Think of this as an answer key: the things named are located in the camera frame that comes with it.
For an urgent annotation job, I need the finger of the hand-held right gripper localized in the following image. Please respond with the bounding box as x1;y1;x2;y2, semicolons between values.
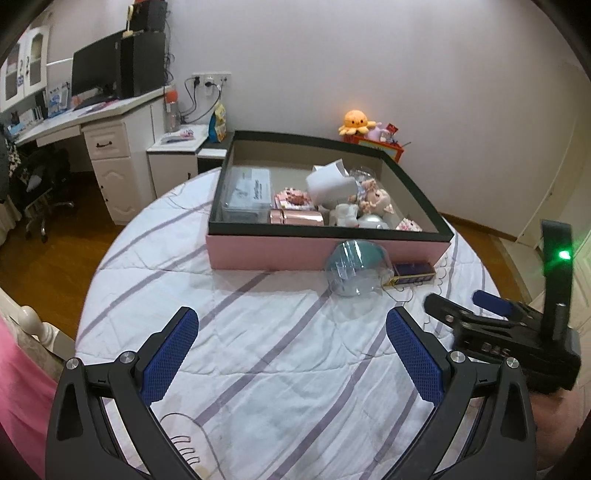
424;292;509;341
472;289;542;325

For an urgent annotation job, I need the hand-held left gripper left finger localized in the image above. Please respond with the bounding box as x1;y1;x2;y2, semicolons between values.
45;305;200;480

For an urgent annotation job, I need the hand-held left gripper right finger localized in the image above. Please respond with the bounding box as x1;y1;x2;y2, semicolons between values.
385;305;539;480

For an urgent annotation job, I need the pink box with dark rim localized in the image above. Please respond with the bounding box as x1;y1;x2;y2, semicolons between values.
205;130;456;273

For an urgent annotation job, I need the clear plastic case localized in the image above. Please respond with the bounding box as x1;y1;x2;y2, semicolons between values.
221;167;273;223

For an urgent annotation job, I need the person's right forearm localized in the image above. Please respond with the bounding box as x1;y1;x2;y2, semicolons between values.
531;388;585;469

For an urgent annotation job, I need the dark blue small box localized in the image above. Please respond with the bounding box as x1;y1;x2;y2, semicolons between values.
383;261;436;288

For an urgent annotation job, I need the clear plastic dome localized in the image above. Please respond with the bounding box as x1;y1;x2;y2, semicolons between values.
325;239;393;299

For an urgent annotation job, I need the pink pig doll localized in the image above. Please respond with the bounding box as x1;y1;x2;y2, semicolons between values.
362;189;396;216

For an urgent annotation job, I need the white door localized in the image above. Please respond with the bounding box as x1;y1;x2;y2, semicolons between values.
517;60;591;246

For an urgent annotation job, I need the pink blanket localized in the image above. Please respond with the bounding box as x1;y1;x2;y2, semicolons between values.
0;318;59;480

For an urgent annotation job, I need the clear plastic globe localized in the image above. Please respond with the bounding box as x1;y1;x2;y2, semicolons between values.
348;165;378;184

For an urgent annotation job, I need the long rose gold box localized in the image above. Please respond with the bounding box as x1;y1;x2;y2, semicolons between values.
284;209;324;227

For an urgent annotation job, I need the red storage box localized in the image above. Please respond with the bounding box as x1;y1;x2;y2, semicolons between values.
354;133;405;164

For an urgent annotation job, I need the white paper box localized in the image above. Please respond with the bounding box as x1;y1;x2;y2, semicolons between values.
307;159;359;209

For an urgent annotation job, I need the white side cabinet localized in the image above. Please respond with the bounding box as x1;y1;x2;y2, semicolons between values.
146;124;232;200

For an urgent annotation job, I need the pink floral box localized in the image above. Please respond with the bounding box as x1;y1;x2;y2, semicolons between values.
274;188;313;210

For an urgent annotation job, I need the low cabinet with dark top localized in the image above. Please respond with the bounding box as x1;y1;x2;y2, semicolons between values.
198;141;230;175

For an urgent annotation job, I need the black office chair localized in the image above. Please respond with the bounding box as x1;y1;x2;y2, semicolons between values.
9;147;75;244

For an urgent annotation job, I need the orange octopus plush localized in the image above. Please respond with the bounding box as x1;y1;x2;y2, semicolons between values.
338;109;376;136

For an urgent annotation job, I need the white desk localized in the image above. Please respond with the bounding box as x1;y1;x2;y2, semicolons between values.
14;85;168;228

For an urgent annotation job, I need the yellow blue snack bag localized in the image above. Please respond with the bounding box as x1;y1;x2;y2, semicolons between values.
208;103;228;143

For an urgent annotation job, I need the clear bottle with orange cap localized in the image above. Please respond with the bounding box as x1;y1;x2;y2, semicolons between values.
164;84;181;133

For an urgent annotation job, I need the dark patterned garment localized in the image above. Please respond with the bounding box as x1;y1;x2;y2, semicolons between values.
0;124;25;205

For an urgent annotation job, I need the blue white package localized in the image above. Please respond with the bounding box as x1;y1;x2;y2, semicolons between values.
45;87;70;119

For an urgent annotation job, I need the black computer tower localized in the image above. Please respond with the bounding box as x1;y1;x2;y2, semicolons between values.
119;31;167;99

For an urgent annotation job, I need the black computer monitor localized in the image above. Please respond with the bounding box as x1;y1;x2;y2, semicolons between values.
71;34;123;99

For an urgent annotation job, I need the white glass-door cabinet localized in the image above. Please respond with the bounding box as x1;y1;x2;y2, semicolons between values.
0;23;49;114

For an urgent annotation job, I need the black speaker box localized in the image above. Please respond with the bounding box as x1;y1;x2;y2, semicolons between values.
133;0;168;33

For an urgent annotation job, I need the cream bed post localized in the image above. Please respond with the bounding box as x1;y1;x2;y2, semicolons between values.
0;288;75;366

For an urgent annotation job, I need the white wall outlet strip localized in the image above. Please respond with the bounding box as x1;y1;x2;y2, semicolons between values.
191;71;232;91

